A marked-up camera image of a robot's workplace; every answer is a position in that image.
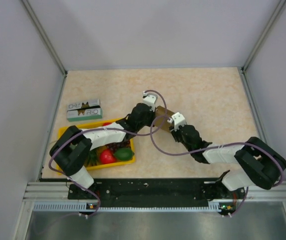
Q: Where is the grey slotted cable duct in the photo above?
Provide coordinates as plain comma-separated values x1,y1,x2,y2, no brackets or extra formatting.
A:
32,199,233,213

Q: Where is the aluminium frame post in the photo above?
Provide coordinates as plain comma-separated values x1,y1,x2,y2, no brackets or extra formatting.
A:
241,0,286,73
19,0,67,76

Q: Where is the yellow plastic tray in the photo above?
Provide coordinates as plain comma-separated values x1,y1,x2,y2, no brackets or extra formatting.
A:
57,117,137,172

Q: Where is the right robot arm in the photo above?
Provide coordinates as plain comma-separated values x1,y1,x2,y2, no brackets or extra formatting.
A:
169,124,286,198

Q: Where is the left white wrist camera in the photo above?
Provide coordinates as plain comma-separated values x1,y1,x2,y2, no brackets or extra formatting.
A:
143,91,158,112

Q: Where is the red apple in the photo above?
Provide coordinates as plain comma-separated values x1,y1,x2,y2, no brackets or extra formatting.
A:
102,122,112,126
99,149,117,165

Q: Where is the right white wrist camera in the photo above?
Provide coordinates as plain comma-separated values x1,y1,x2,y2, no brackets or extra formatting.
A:
167,112,187,130

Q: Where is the left aluminium frame post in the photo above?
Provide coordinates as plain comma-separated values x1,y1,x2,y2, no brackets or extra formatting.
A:
19,0,67,76

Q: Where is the purple grape bunch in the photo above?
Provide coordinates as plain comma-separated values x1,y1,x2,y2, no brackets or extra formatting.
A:
106,140,130,151

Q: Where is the red apple front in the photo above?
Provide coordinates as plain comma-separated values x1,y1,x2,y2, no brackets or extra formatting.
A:
99,149,117,165

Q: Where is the brown cardboard box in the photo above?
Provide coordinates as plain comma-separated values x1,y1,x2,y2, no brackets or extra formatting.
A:
154,105,174,133

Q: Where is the red apple back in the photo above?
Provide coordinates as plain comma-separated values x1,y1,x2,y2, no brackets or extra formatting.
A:
102,122,112,126

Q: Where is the right aluminium frame post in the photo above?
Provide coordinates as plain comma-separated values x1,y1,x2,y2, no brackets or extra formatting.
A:
241,0,286,73

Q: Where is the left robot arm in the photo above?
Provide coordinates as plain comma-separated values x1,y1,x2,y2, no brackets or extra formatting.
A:
49,103,155,198

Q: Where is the green leafy vegetable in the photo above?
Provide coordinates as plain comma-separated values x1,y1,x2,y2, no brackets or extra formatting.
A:
84,149,99,167

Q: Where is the orange spiky fruit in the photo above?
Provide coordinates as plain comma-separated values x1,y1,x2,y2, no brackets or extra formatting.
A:
96,146,106,156

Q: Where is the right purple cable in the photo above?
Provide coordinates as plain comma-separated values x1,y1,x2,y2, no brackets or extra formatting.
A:
149,115,285,217

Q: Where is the green lime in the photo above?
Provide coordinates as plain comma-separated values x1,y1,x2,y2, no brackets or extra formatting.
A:
114,147,134,161

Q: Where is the green toothpaste box front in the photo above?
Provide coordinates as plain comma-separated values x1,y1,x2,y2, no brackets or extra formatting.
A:
67,108,103,122

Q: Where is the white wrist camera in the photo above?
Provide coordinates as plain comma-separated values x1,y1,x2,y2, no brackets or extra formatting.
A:
167,112,187,130
143,91,158,112

